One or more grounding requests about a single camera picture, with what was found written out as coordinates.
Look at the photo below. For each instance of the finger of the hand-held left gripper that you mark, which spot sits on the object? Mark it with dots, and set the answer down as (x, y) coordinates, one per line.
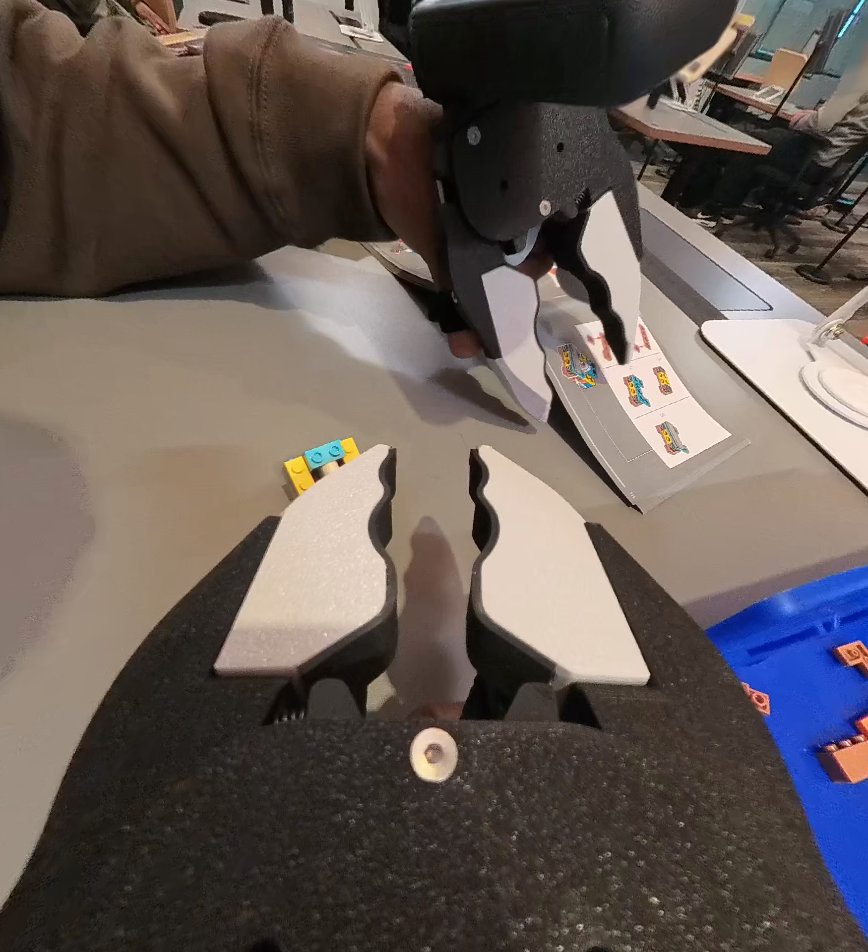
(616, 268)
(516, 335)

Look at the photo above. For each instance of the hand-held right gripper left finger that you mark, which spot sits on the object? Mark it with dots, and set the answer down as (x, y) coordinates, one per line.
(315, 580)

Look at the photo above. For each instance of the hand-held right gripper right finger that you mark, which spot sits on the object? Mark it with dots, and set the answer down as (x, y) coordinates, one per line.
(553, 587)

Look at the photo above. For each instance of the colourful toy brick model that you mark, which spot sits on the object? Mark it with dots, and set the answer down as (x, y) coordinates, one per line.
(322, 455)

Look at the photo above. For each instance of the toy brick instruction booklet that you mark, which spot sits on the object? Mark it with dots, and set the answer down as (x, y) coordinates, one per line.
(672, 416)

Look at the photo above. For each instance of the person's left forearm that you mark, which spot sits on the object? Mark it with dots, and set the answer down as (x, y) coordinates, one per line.
(181, 149)

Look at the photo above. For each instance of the grey desk hatch panel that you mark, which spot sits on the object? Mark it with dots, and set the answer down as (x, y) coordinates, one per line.
(702, 256)

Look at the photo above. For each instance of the person's left hand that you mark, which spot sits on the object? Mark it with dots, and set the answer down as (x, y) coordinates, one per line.
(404, 171)

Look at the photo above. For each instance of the brown table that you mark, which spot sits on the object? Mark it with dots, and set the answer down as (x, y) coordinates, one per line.
(694, 128)

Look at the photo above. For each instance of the black office chair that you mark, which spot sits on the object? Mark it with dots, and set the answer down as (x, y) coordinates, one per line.
(798, 186)

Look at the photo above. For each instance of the blue plastic bin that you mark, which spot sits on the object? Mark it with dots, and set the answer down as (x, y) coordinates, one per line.
(798, 647)

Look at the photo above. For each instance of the orange sloped toy brick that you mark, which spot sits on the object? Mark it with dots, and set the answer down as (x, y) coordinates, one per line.
(847, 760)

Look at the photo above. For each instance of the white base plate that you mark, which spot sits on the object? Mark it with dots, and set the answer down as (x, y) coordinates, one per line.
(761, 357)

